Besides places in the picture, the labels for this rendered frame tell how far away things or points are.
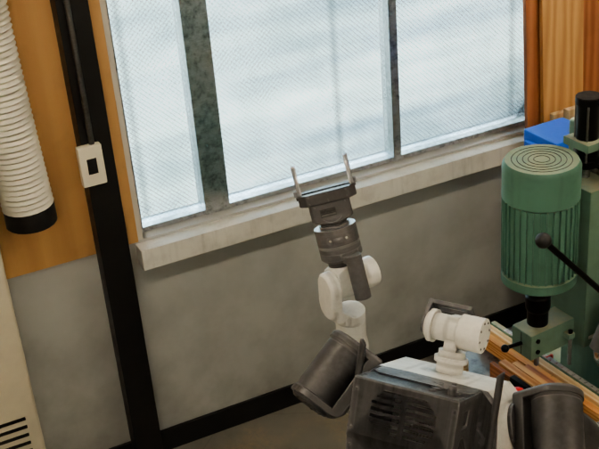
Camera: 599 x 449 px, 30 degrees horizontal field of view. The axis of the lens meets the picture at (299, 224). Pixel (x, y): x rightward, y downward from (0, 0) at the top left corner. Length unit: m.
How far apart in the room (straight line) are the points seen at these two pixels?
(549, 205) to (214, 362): 1.86
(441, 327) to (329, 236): 0.33
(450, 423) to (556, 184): 0.75
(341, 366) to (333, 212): 0.33
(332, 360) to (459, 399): 0.33
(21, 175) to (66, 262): 0.45
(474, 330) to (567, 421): 0.23
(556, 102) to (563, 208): 1.65
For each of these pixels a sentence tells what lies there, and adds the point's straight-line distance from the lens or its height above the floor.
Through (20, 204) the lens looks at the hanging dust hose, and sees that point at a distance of 3.34.
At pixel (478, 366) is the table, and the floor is 0.90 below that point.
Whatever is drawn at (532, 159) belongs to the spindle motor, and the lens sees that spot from 2.54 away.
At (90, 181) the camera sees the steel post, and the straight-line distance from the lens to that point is 3.46.
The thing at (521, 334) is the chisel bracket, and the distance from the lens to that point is 2.74.
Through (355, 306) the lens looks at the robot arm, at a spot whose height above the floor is 1.30.
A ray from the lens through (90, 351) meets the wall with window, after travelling 3.85.
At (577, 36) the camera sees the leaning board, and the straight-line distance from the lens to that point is 4.13.
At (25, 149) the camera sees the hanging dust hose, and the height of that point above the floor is 1.34.
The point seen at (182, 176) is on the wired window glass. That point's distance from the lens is 3.76.
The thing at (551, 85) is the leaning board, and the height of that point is 1.09.
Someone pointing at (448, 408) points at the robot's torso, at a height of 1.41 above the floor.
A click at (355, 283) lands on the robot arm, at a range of 2.28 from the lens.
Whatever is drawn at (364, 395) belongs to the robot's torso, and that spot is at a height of 1.40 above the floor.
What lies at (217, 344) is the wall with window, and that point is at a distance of 4.01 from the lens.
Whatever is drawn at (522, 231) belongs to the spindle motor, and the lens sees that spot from 2.54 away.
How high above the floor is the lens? 2.57
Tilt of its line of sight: 28 degrees down
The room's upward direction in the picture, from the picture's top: 5 degrees counter-clockwise
